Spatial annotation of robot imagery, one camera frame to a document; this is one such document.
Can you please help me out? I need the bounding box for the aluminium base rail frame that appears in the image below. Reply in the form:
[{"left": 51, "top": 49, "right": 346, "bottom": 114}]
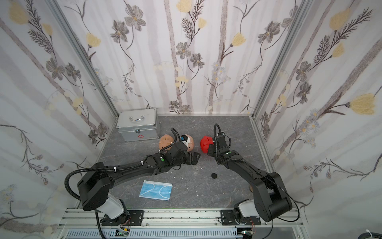
[{"left": 53, "top": 208, "right": 309, "bottom": 239}]

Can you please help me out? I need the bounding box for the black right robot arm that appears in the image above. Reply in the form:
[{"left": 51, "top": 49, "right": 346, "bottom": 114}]
[{"left": 208, "top": 134, "right": 293, "bottom": 222}]

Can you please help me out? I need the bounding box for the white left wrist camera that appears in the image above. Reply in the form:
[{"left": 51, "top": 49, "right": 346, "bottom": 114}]
[{"left": 180, "top": 134, "right": 194, "bottom": 146}]

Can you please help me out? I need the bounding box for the tan piggy bank front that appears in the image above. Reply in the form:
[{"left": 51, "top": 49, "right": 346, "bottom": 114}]
[{"left": 158, "top": 134, "right": 175, "bottom": 152}]

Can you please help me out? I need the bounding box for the red piggy bank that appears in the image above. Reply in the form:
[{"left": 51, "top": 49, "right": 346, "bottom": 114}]
[{"left": 200, "top": 136, "right": 213, "bottom": 154}]

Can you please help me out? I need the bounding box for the pink piggy bank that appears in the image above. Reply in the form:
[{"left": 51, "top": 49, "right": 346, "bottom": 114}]
[{"left": 181, "top": 134, "right": 195, "bottom": 152}]

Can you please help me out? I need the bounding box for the small green circuit board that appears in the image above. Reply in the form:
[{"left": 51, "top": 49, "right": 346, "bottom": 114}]
[{"left": 114, "top": 228, "right": 130, "bottom": 237}]

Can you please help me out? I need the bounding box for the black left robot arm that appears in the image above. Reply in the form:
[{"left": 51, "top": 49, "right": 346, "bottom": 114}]
[{"left": 77, "top": 142, "right": 201, "bottom": 221}]

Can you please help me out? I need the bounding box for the silver metal first aid case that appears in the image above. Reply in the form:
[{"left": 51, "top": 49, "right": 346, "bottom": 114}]
[{"left": 116, "top": 109, "right": 160, "bottom": 142}]

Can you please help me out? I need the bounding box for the blue surgical face mask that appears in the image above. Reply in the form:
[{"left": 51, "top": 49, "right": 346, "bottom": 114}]
[{"left": 139, "top": 180, "right": 173, "bottom": 201}]

